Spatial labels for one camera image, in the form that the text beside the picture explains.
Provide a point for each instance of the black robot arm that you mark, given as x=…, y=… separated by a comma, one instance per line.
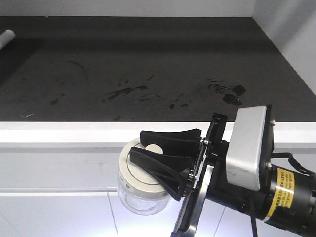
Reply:
x=288, y=201

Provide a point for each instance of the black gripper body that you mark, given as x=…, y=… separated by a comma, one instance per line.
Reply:
x=210, y=155

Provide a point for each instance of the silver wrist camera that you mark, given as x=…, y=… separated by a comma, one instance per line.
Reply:
x=249, y=148

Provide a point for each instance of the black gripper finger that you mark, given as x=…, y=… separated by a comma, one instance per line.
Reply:
x=184, y=143
x=171, y=172

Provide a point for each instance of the glass jar with white lid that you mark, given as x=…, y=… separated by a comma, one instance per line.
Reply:
x=138, y=191

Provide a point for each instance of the white cabinet drawer front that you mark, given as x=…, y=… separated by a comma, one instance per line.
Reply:
x=79, y=214

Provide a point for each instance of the white fume hood sash frame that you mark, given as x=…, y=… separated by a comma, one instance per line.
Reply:
x=297, y=137

